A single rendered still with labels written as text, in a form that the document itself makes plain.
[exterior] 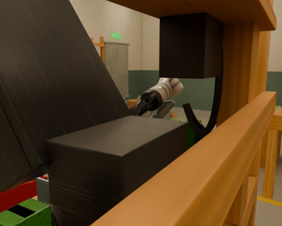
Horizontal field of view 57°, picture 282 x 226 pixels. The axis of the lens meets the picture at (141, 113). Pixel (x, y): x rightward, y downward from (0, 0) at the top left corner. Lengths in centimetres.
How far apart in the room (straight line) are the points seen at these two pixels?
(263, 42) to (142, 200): 109
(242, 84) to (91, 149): 51
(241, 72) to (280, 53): 705
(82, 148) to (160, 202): 28
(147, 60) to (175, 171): 947
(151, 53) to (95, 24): 240
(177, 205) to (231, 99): 64
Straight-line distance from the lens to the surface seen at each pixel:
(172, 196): 22
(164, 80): 104
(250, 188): 122
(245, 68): 82
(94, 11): 835
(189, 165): 29
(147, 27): 980
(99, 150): 45
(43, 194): 89
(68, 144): 50
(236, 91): 82
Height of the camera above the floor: 138
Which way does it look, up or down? 10 degrees down
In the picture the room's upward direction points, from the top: straight up
